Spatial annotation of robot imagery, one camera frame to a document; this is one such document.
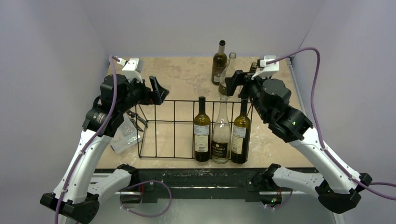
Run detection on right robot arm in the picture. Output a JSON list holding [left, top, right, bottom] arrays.
[[225, 70, 372, 214]]

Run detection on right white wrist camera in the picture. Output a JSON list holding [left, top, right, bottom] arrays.
[[251, 55, 280, 80]]

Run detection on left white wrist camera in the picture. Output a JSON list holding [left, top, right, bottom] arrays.
[[117, 57, 144, 83]]

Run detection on green bottle white label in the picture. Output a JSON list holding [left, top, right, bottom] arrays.
[[193, 96, 211, 162]]

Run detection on dark bottle silver neck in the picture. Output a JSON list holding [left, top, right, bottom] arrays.
[[211, 40, 227, 85]]

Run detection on clear bottle black cap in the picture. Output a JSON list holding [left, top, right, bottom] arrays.
[[240, 62, 259, 93]]

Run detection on dark green wine bottle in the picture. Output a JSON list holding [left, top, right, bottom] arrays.
[[231, 99, 251, 164]]

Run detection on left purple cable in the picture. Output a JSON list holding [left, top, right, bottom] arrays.
[[54, 56, 120, 224]]

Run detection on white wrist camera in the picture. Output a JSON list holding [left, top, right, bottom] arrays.
[[251, 55, 280, 80], [117, 57, 144, 83]]

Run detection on clear tall bottle dark label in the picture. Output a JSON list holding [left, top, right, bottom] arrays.
[[218, 52, 237, 96]]

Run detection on purple cable loop under table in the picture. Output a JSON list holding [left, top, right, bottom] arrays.
[[120, 179, 173, 218]]

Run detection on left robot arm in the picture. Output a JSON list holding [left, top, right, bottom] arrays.
[[40, 74, 169, 224]]

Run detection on black table front rail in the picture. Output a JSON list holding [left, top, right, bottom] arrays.
[[90, 167, 319, 205]]

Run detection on black wire wine rack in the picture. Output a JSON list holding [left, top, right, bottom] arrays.
[[134, 99, 254, 160]]

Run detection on black pruning shears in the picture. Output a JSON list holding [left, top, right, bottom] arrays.
[[127, 110, 148, 132]]

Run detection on clear bottle black label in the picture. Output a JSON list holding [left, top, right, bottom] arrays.
[[211, 96, 231, 164]]

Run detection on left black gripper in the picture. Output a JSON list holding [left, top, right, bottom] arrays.
[[118, 74, 168, 113]]

